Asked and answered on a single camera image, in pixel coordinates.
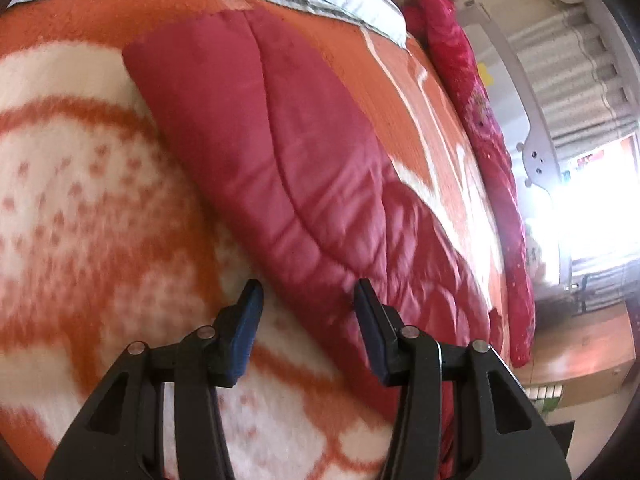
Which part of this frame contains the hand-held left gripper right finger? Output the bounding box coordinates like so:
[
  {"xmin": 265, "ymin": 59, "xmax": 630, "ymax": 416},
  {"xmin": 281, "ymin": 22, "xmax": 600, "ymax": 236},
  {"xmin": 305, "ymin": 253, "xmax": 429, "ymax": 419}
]
[{"xmin": 353, "ymin": 279, "xmax": 572, "ymax": 480}]

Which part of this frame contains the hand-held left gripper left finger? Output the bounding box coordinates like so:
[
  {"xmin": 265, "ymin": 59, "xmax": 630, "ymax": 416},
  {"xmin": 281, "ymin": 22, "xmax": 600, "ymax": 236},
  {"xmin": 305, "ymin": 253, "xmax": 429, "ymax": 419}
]
[{"xmin": 44, "ymin": 279, "xmax": 264, "ymax": 480}]

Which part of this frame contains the red quilted jacket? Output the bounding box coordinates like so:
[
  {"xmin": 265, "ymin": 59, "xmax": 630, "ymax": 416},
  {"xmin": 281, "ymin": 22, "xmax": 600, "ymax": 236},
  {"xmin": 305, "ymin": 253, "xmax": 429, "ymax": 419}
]
[{"xmin": 121, "ymin": 8, "xmax": 506, "ymax": 480}]

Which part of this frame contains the light wooden cabinet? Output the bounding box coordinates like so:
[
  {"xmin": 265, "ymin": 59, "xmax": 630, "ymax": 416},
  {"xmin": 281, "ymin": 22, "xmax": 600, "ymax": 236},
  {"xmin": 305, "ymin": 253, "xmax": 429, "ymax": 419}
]
[{"xmin": 515, "ymin": 305, "xmax": 636, "ymax": 411}]

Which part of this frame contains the orange and white blanket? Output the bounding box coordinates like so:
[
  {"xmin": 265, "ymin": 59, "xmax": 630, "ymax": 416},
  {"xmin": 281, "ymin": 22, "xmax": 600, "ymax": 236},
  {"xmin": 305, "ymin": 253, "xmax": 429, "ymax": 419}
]
[{"xmin": 0, "ymin": 0, "xmax": 511, "ymax": 480}]

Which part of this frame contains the red floral quilt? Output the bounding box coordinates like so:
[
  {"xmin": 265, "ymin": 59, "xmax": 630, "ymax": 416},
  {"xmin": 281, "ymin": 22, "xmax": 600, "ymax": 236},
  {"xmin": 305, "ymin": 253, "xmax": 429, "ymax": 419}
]
[{"xmin": 402, "ymin": 0, "xmax": 537, "ymax": 368}]

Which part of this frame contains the pale curtain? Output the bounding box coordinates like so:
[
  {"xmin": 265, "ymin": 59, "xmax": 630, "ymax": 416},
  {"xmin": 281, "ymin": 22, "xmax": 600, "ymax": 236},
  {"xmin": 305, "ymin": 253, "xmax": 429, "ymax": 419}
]
[{"xmin": 507, "ymin": 7, "xmax": 640, "ymax": 161}]

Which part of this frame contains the grey bed guard rail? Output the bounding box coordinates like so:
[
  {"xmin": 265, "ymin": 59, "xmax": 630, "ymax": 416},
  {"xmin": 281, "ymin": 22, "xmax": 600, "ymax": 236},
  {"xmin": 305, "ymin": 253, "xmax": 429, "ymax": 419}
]
[{"xmin": 457, "ymin": 0, "xmax": 573, "ymax": 281}]

